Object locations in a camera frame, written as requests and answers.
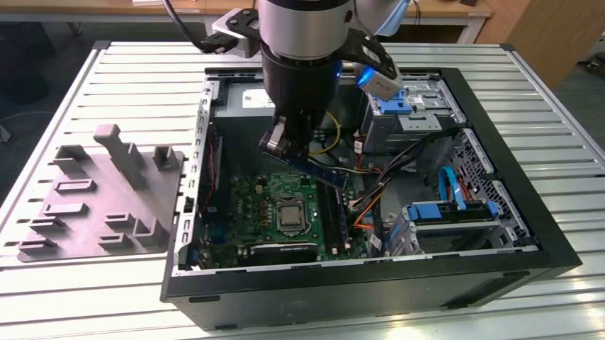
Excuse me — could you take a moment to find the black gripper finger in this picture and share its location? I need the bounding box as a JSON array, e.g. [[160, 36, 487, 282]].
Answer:
[[285, 110, 325, 161], [257, 114, 291, 157]]

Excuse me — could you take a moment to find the black RAM slot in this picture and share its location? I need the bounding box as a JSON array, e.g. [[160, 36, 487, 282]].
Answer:
[[316, 180, 332, 255]]

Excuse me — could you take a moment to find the grey power supply unit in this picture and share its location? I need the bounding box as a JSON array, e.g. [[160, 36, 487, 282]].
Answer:
[[209, 81, 305, 176]]

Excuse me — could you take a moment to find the CPU socket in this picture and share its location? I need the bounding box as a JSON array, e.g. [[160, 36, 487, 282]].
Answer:
[[272, 198, 312, 237]]

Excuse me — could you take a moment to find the blue drive bay latch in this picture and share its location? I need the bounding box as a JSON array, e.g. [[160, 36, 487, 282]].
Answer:
[[371, 88, 411, 115]]

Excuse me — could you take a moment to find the green motherboard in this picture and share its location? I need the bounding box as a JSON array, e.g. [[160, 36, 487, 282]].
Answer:
[[196, 171, 379, 266]]

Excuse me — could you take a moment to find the silver CPU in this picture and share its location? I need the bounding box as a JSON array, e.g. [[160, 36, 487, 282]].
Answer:
[[277, 206, 305, 227]]

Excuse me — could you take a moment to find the metal drive cage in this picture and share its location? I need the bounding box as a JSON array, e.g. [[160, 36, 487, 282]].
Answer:
[[360, 76, 467, 153]]

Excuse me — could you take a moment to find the black graphics card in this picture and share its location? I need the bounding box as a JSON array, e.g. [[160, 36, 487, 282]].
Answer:
[[234, 240, 320, 267]]

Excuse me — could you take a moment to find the hard disk in blue carrier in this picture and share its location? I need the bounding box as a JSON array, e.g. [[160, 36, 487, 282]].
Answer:
[[405, 200, 498, 223]]

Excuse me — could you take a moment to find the wooden desk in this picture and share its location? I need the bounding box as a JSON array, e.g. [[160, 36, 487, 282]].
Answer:
[[0, 0, 495, 44]]

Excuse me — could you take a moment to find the grey parts rack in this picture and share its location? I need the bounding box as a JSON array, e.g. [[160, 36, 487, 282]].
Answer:
[[15, 123, 188, 264]]

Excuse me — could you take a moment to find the metal disk bay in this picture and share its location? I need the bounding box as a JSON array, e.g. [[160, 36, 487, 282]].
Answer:
[[400, 205, 539, 254]]

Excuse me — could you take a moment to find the black open PC case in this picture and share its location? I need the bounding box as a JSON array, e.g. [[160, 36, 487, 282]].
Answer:
[[158, 66, 583, 332]]

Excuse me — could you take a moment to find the wooden cabinet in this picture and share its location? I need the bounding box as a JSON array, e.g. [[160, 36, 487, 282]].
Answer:
[[488, 0, 605, 89]]

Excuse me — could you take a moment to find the yellow wire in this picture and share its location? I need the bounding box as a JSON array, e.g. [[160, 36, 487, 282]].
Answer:
[[308, 111, 341, 156]]

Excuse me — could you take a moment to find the black camera cable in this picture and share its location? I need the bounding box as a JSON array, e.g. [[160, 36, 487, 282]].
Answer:
[[161, 0, 237, 55]]

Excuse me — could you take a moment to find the black cable bundle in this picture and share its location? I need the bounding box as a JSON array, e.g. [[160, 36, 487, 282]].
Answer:
[[375, 132, 458, 188]]

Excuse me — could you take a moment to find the orange red wire bundle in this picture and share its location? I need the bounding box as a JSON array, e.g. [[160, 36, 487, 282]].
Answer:
[[352, 208, 379, 232]]

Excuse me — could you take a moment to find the blue disk wire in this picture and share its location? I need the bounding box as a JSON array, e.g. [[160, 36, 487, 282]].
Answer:
[[437, 166, 468, 210]]

